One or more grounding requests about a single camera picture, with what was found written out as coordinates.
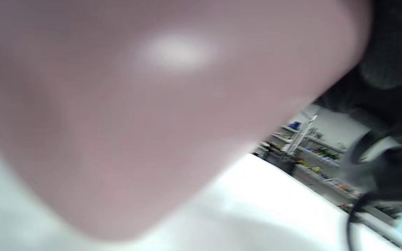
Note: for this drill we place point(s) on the person's left hand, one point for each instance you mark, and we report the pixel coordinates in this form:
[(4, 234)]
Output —
[(396, 52)]

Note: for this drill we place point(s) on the pink thermos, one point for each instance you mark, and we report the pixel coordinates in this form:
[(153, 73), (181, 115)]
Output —
[(152, 122)]

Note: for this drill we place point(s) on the white storage shelf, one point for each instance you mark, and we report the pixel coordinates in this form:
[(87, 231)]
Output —
[(319, 153)]

